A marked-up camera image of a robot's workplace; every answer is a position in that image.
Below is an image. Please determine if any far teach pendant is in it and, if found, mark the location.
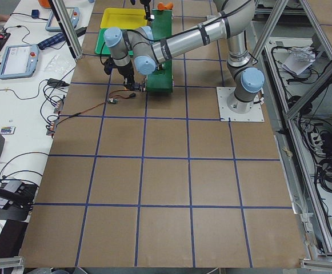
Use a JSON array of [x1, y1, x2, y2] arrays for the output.
[[45, 6, 81, 32]]

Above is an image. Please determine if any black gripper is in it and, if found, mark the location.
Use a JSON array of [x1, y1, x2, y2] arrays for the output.
[[116, 0, 154, 90]]

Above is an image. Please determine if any red black power cable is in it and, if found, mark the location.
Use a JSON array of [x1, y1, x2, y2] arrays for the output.
[[54, 90, 137, 126]]

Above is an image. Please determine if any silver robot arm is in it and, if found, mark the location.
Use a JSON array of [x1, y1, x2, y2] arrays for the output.
[[103, 1, 265, 114]]

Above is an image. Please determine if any orange cylinder with 4680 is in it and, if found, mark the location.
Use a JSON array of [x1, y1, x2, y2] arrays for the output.
[[165, 2, 174, 10]]

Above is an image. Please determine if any yellow plastic tray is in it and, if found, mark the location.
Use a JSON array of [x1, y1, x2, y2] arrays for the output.
[[100, 8, 147, 29]]

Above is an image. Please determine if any plain orange cylinder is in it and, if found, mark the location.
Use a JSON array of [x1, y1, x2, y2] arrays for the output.
[[157, 2, 166, 11]]

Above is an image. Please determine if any teach pendant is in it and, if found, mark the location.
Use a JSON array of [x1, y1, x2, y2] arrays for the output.
[[45, 6, 81, 32], [0, 44, 39, 80]]

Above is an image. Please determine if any green plastic tray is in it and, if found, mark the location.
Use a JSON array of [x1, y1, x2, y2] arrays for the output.
[[94, 28, 148, 56]]

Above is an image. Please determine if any near teach pendant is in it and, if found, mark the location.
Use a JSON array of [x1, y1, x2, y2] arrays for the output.
[[0, 44, 39, 80]]

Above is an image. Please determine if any small controller circuit board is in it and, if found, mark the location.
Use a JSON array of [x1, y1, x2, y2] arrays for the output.
[[107, 98, 119, 104]]

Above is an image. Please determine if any green conveyor belt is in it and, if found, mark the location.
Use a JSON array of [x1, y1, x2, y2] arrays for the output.
[[146, 9, 174, 94]]

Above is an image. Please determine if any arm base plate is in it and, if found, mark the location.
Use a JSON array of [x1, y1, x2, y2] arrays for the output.
[[217, 87, 265, 123]]

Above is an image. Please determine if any folded plaid umbrella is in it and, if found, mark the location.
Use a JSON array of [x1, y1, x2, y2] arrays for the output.
[[37, 33, 65, 50]]

